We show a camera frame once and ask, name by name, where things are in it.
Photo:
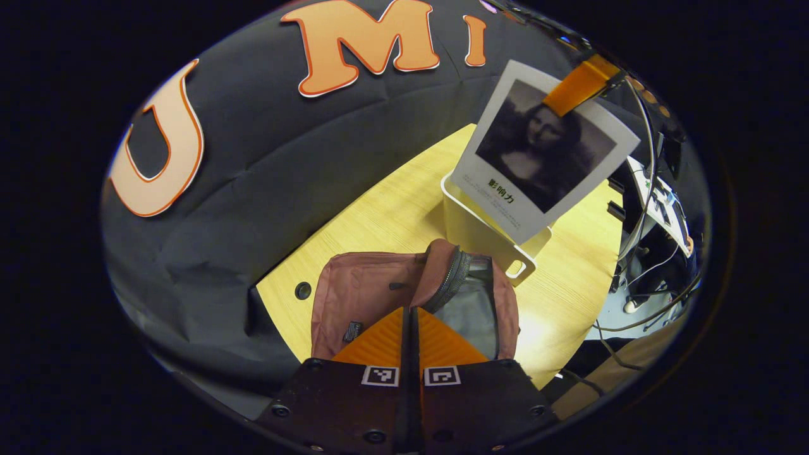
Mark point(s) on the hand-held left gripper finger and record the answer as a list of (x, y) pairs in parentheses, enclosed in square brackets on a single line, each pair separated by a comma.
[(416, 411), (405, 411)]

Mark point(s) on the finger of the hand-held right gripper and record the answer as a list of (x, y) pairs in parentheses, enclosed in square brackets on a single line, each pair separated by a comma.
[(578, 85)]

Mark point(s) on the white portrait book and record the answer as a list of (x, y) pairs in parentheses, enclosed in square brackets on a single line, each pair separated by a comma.
[(537, 158)]

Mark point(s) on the maroon schoolbag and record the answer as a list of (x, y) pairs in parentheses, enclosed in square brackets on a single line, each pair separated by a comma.
[(366, 284)]

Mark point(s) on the cream plastic bookshelf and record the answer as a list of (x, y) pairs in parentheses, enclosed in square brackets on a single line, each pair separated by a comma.
[(468, 227)]

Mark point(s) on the white electronics panel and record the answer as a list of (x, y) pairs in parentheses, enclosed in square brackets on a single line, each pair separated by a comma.
[(663, 202)]

